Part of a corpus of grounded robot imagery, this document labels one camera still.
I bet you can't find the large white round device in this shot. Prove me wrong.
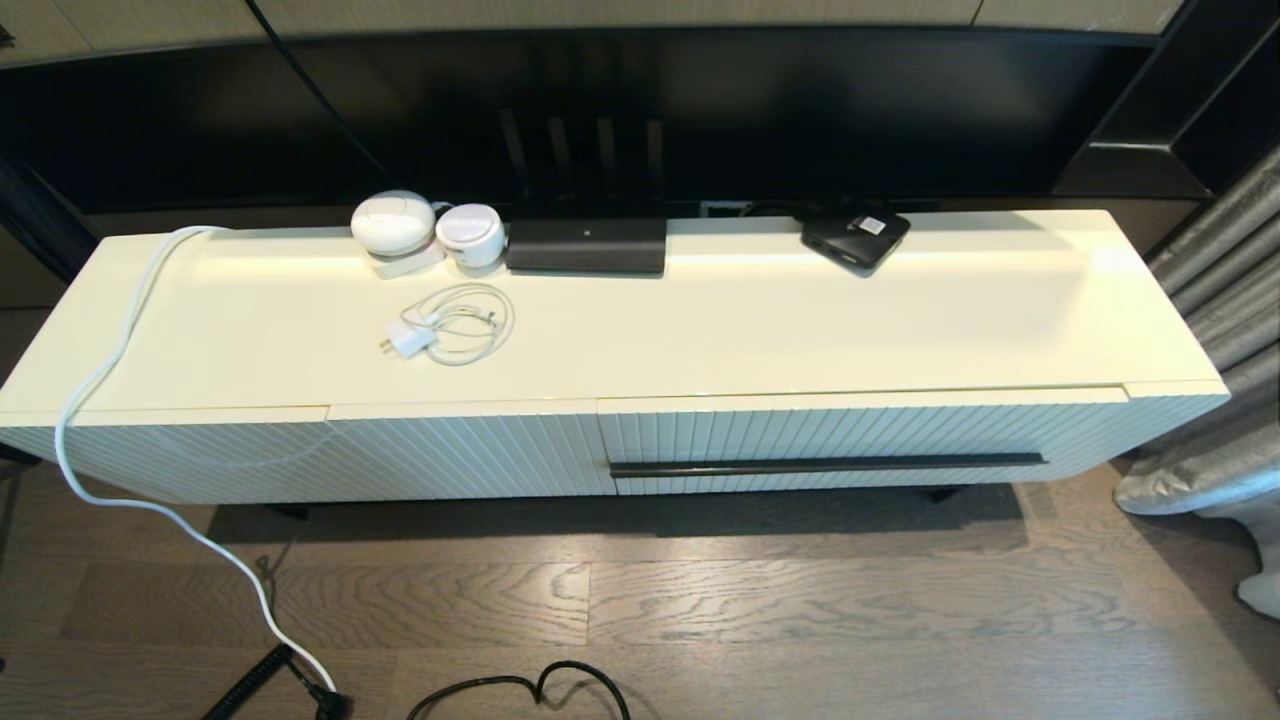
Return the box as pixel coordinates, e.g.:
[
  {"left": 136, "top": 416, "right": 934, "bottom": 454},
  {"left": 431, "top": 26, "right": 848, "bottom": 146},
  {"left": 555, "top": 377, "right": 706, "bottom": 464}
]
[{"left": 350, "top": 189, "right": 448, "bottom": 281}]

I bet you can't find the black shelf unit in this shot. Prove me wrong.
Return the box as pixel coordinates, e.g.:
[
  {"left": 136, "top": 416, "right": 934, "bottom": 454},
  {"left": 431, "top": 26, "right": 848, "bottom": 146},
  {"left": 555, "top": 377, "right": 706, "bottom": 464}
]
[{"left": 1050, "top": 0, "right": 1280, "bottom": 201}]

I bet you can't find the white fluted drawer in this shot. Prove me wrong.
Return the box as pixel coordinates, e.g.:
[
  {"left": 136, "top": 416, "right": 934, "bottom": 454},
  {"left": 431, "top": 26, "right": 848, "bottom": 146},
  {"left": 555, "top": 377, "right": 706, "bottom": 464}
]
[{"left": 598, "top": 388, "right": 1131, "bottom": 498}]

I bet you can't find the black floor cable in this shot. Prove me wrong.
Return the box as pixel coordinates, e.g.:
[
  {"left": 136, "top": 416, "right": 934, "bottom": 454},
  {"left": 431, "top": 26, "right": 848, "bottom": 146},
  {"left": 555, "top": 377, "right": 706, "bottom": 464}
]
[{"left": 407, "top": 660, "right": 631, "bottom": 720}]

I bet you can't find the black power plug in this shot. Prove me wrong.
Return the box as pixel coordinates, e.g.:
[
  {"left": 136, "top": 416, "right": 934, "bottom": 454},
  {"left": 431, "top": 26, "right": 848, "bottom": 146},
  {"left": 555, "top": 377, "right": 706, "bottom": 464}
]
[{"left": 285, "top": 655, "right": 353, "bottom": 720}]

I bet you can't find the black television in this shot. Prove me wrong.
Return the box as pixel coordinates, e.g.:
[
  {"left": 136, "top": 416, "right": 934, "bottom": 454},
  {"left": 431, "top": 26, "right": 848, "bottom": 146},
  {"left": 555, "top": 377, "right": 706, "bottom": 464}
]
[{"left": 0, "top": 25, "right": 1186, "bottom": 216}]

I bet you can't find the thick white power cord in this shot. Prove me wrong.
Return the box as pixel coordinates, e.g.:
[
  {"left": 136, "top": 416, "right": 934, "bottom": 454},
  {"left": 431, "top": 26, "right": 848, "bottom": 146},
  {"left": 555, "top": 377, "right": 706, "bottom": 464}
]
[{"left": 53, "top": 226, "right": 336, "bottom": 696}]

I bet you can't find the black coiled cable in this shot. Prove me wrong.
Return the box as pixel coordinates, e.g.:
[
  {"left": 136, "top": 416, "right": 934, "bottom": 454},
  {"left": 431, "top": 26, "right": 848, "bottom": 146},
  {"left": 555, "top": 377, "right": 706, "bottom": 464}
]
[{"left": 203, "top": 643, "right": 296, "bottom": 720}]

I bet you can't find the white charger adapter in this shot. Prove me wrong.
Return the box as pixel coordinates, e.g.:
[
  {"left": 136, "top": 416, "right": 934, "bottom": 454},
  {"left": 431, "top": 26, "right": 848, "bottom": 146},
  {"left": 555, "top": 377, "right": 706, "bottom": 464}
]
[{"left": 379, "top": 320, "right": 439, "bottom": 361}]

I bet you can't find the black router with antennas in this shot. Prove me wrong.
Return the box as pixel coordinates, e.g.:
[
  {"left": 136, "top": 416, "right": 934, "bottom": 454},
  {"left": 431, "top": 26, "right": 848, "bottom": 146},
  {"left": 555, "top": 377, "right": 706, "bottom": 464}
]
[{"left": 497, "top": 108, "right": 668, "bottom": 276}]

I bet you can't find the dark grey curtain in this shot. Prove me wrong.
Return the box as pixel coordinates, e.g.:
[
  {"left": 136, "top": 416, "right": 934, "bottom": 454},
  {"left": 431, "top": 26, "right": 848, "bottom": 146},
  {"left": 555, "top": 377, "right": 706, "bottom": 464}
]
[{"left": 0, "top": 150, "right": 101, "bottom": 286}]

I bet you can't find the small black set-top box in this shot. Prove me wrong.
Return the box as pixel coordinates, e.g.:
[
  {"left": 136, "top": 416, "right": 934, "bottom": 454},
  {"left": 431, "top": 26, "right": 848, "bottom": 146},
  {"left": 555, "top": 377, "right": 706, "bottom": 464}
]
[{"left": 800, "top": 208, "right": 913, "bottom": 278}]

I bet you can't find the small white round device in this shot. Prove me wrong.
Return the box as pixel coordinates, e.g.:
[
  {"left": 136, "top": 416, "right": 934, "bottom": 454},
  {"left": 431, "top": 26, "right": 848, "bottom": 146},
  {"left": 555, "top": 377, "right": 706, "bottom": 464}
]
[{"left": 436, "top": 203, "right": 506, "bottom": 269}]

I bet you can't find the thin white charging cable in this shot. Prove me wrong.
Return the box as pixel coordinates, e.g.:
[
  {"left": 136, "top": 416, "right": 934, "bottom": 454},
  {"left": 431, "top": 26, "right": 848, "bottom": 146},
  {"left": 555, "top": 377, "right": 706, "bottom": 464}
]
[{"left": 400, "top": 282, "right": 516, "bottom": 367}]

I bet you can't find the white tv cabinet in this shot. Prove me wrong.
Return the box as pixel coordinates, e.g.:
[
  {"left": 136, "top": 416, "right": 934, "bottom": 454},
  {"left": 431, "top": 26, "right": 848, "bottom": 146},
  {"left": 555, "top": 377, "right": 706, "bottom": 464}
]
[{"left": 0, "top": 208, "right": 1233, "bottom": 506}]

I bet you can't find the thin black wall cable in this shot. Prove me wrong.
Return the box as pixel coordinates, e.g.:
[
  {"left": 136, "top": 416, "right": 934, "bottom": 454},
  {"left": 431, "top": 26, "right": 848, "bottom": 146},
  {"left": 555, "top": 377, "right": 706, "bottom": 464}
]
[{"left": 245, "top": 0, "right": 396, "bottom": 186}]

